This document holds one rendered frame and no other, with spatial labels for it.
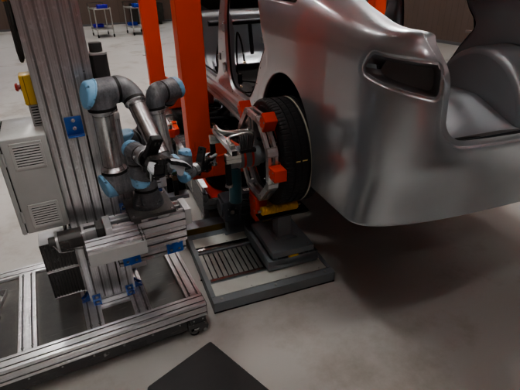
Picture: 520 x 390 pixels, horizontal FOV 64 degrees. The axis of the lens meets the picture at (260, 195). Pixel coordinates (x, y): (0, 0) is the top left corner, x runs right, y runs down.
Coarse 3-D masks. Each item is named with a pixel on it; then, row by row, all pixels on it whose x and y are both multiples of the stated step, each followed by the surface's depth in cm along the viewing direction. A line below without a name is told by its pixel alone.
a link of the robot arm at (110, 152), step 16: (96, 80) 172; (112, 80) 175; (80, 96) 176; (96, 96) 171; (112, 96) 175; (96, 112) 175; (112, 112) 179; (96, 128) 181; (112, 128) 182; (112, 144) 184; (112, 160) 187; (112, 176) 189; (128, 176) 194; (112, 192) 191; (128, 192) 199
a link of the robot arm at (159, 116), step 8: (152, 88) 213; (160, 88) 213; (152, 96) 212; (160, 96) 213; (152, 104) 213; (160, 104) 214; (152, 112) 215; (160, 112) 216; (160, 120) 217; (160, 128) 219; (168, 136) 222; (168, 144) 223
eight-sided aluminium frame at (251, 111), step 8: (248, 112) 250; (256, 112) 250; (240, 120) 269; (256, 120) 238; (240, 128) 273; (264, 136) 234; (272, 136) 235; (264, 144) 234; (272, 144) 234; (272, 152) 232; (272, 160) 238; (248, 176) 278; (248, 184) 276; (256, 184) 275; (272, 184) 241; (256, 192) 264; (264, 192) 250; (272, 192) 250
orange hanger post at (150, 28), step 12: (144, 0) 415; (144, 12) 420; (156, 12) 423; (144, 24) 424; (156, 24) 428; (144, 36) 430; (156, 36) 433; (156, 48) 438; (156, 60) 443; (156, 72) 448
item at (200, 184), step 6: (168, 120) 494; (174, 138) 422; (180, 144) 407; (192, 180) 358; (198, 180) 334; (192, 186) 362; (198, 186) 336; (204, 186) 324; (198, 192) 339; (204, 192) 328; (204, 198) 326
